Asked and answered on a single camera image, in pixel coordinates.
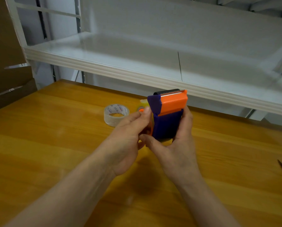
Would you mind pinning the person's left hand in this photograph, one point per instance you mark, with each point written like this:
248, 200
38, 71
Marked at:
124, 146

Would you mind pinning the person's right hand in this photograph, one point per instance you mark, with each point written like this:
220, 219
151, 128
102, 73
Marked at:
178, 156

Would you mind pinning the clear tape roll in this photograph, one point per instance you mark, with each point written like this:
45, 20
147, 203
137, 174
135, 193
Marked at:
110, 119

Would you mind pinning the orange and blue tape dispenser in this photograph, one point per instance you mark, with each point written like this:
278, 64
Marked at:
167, 122

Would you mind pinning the yellow tape roll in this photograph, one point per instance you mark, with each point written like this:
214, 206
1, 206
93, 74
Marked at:
143, 102

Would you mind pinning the person's left forearm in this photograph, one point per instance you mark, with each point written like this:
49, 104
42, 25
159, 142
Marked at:
60, 198

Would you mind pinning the white metal shelf rack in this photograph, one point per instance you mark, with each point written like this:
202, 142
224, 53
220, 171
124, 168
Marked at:
141, 61

